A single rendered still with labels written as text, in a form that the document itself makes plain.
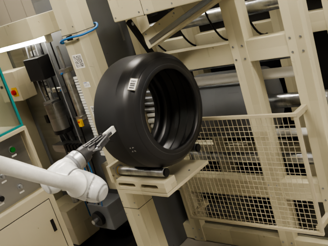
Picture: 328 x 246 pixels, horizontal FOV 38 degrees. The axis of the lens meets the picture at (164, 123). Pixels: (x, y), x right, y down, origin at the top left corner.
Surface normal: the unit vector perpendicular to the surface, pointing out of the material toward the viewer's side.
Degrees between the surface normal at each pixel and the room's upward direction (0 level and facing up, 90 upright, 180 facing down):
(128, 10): 90
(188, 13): 90
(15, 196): 90
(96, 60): 90
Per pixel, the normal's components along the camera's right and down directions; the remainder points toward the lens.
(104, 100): -0.66, -0.16
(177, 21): -0.61, 0.40
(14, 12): -0.15, 0.33
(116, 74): -0.57, -0.55
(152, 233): 0.74, -0.03
